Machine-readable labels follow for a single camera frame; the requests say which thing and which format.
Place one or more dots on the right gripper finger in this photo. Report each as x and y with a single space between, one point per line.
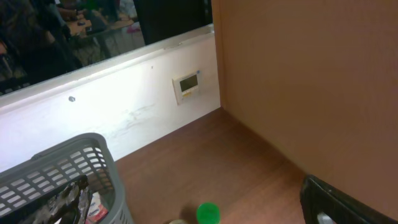
322 203

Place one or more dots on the white tissue pack strip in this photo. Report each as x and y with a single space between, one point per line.
97 210

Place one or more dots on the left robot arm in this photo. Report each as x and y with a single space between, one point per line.
70 205

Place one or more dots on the green lid glass jar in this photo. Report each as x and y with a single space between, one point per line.
208 213

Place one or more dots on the tin can green label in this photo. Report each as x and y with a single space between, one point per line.
178 221

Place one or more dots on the white wall control panel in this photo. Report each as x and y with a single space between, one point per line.
187 87

